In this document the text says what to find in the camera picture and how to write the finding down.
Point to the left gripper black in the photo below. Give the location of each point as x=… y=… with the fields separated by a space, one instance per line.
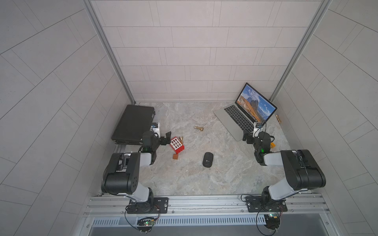
x=163 y=140

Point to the silver laptop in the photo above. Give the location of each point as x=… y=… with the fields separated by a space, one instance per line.
x=249 y=108

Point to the left corner aluminium post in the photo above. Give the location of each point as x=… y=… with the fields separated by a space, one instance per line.
x=104 y=41

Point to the corner aluminium post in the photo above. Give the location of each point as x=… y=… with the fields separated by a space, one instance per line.
x=318 y=16
x=104 y=41

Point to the left controller board with cables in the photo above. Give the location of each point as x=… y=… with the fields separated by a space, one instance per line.
x=145 y=224

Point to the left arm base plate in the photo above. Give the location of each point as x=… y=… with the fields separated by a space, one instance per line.
x=158 y=205

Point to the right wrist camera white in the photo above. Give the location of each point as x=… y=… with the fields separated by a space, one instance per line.
x=257 y=128

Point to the right controller board with cables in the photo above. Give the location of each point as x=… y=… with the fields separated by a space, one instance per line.
x=273 y=223

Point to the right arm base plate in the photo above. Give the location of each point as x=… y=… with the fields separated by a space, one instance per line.
x=258 y=204

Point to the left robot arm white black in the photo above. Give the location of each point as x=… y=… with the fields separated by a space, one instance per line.
x=121 y=176

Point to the controller board with cables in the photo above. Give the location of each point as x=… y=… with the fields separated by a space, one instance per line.
x=273 y=223
x=145 y=224

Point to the right corner aluminium post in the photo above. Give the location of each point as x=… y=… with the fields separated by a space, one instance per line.
x=318 y=16

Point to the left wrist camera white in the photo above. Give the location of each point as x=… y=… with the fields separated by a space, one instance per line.
x=155 y=127

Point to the black wireless mouse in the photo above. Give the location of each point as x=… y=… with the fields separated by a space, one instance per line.
x=208 y=160

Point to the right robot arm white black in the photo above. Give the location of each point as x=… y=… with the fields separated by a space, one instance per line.
x=302 y=173

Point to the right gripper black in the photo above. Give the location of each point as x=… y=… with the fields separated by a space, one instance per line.
x=249 y=138

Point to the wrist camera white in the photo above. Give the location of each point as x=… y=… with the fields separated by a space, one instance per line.
x=155 y=127
x=257 y=128

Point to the black closed case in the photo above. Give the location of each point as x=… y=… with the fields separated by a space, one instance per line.
x=133 y=123

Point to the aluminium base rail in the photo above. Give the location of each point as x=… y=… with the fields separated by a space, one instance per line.
x=109 y=205

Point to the red white toy block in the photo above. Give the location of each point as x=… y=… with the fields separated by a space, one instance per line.
x=177 y=145

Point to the gold chess piece by block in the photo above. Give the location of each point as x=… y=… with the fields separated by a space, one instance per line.
x=181 y=138

